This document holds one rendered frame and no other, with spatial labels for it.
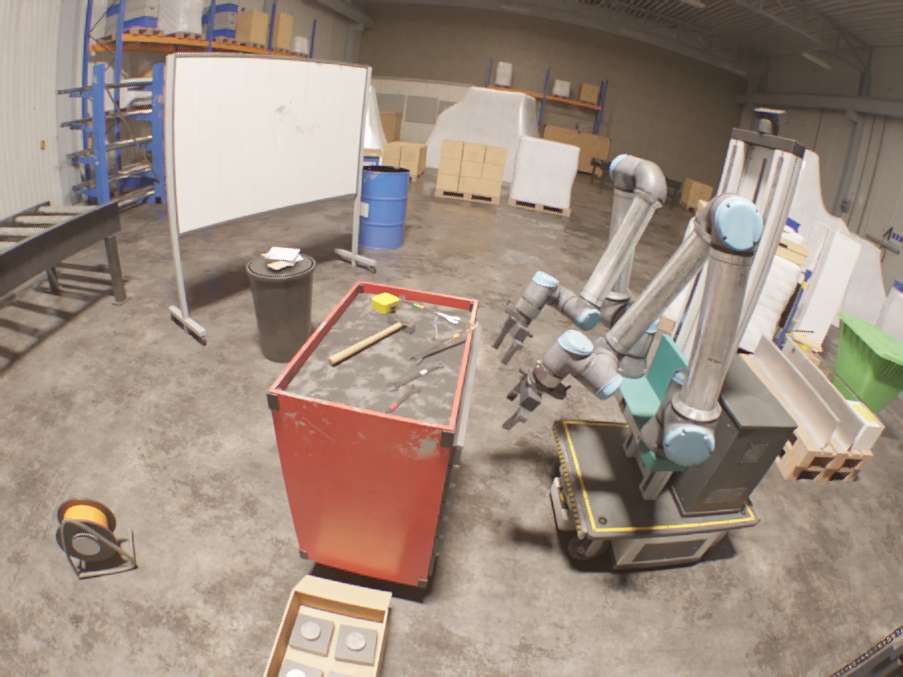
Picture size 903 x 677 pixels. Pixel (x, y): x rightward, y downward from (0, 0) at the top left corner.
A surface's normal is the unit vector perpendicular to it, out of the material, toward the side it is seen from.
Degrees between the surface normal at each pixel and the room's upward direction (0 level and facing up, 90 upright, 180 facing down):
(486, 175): 90
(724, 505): 90
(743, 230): 82
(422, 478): 90
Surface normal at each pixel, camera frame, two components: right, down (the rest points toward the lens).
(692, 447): -0.40, 0.49
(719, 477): 0.00, 0.50
